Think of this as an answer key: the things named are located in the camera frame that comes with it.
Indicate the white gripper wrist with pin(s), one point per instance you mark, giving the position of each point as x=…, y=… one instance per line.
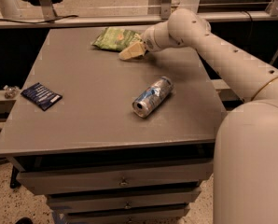
x=150, y=42

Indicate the green jalapeno chip bag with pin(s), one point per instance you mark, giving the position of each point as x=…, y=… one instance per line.
x=116, y=39

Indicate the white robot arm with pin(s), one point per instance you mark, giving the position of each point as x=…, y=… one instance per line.
x=246, y=144

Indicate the crushed blue silver can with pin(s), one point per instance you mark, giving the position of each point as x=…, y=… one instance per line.
x=152, y=97

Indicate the grey drawer cabinet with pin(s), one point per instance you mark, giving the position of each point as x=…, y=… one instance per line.
x=94, y=125

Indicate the dark blue snack packet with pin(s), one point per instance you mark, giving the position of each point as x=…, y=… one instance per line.
x=41, y=96

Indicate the small clear glass object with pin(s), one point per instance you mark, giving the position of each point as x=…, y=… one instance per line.
x=11, y=91

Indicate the top grey drawer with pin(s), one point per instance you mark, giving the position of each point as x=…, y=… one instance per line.
x=115, y=177

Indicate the grey drawer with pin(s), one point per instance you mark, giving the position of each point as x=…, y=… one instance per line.
x=115, y=177
x=127, y=216
x=124, y=200

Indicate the middle grey drawer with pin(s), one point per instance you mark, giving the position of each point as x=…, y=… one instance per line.
x=124, y=200

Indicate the bottom grey drawer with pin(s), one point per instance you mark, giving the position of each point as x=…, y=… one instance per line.
x=127, y=216

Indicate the grey metal rail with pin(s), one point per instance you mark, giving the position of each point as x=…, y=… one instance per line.
x=132, y=20

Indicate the metal upright bracket centre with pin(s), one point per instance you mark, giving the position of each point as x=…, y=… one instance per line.
x=165, y=9

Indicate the metal upright bracket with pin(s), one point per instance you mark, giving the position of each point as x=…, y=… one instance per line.
x=48, y=10
x=165, y=9

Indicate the metal upright bracket left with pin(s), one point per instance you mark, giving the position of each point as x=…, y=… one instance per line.
x=48, y=10

